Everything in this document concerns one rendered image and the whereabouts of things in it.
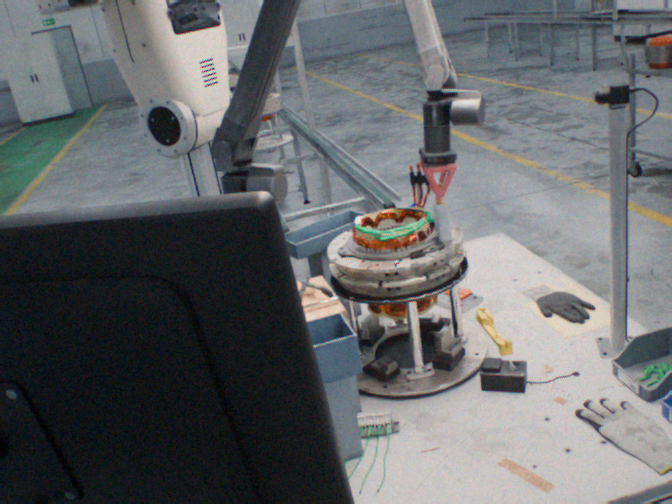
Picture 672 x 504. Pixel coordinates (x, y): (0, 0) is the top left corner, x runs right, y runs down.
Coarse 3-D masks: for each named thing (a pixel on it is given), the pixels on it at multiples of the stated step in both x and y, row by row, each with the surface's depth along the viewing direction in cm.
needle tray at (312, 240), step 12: (336, 216) 188; (348, 216) 190; (300, 228) 182; (312, 228) 184; (324, 228) 186; (336, 228) 189; (348, 228) 178; (288, 240) 181; (300, 240) 183; (312, 240) 173; (324, 240) 175; (300, 252) 171; (312, 252) 173; (324, 252) 177; (312, 264) 183; (324, 264) 178; (312, 276) 186; (324, 276) 179; (360, 312) 189
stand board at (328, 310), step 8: (304, 280) 148; (312, 280) 147; (320, 280) 146; (304, 296) 140; (312, 296) 139; (320, 296) 139; (304, 304) 136; (336, 304) 134; (312, 312) 132; (320, 312) 132; (328, 312) 131; (336, 312) 131; (344, 312) 131
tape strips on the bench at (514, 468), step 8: (504, 464) 123; (512, 464) 122; (512, 472) 120; (520, 472) 120; (528, 472) 120; (528, 480) 118; (536, 480) 117; (544, 480) 117; (544, 488) 115; (552, 488) 115
